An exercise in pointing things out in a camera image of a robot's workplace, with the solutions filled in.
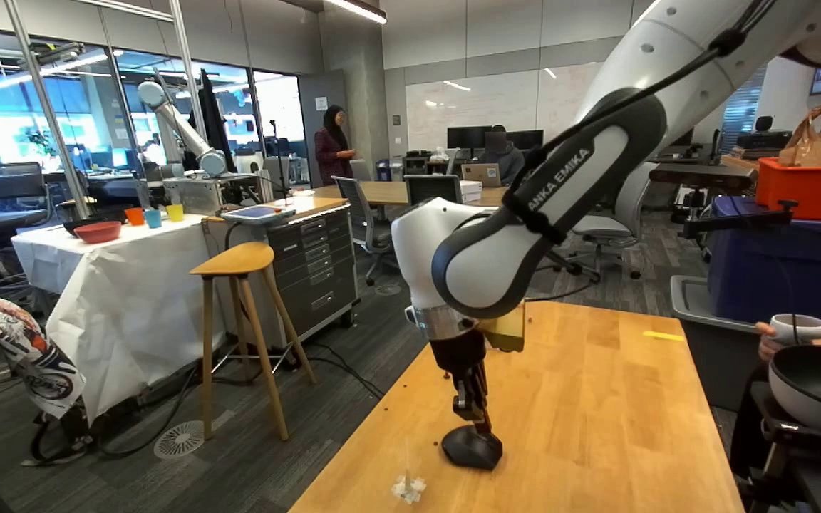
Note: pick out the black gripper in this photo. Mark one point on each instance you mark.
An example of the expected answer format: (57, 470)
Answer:
(458, 347)

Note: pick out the black computer mouse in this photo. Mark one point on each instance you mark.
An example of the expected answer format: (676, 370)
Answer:
(470, 447)

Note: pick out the white handheld controller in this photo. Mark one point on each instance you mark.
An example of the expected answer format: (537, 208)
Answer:
(798, 329)

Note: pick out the white slim robot arm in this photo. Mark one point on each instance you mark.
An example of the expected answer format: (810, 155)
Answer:
(181, 122)

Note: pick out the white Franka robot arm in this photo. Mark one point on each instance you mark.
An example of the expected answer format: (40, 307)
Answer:
(563, 171)

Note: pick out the yellow tape strip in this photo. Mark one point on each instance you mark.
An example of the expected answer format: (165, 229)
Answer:
(661, 333)

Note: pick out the grey office chair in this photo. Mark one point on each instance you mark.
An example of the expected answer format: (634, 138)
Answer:
(366, 223)

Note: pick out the grey drawer cabinet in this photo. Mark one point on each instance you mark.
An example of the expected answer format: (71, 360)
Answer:
(311, 272)

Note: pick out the white office chair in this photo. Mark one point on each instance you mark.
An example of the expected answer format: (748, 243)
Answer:
(604, 232)

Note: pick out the wooden bar stool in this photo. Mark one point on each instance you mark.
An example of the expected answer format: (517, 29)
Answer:
(241, 314)

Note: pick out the seated person in grey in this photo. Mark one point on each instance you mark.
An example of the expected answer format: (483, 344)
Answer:
(503, 152)

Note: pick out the grey plastic bin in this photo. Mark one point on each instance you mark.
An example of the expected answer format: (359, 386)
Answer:
(713, 332)

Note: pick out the black computer monitor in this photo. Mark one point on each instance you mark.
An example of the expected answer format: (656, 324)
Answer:
(468, 138)

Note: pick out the standing person in dark red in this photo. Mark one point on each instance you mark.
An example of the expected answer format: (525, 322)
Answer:
(331, 142)

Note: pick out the blue storage bin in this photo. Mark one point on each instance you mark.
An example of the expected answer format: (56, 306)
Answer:
(785, 259)

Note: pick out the yellow cup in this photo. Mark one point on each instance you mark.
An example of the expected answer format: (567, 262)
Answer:
(175, 210)

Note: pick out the blue cup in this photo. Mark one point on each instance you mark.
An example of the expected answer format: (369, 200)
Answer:
(153, 216)

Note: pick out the white table cloth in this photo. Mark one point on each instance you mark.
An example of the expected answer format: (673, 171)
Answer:
(115, 286)

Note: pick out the orange cup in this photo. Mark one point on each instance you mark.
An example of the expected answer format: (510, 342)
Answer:
(135, 215)

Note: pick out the orange storage bin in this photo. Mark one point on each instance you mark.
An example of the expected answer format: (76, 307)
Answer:
(814, 188)

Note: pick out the red bowl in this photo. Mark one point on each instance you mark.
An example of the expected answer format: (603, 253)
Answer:
(97, 232)

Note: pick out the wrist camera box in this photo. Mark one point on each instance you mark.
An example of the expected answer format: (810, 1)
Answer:
(505, 329)

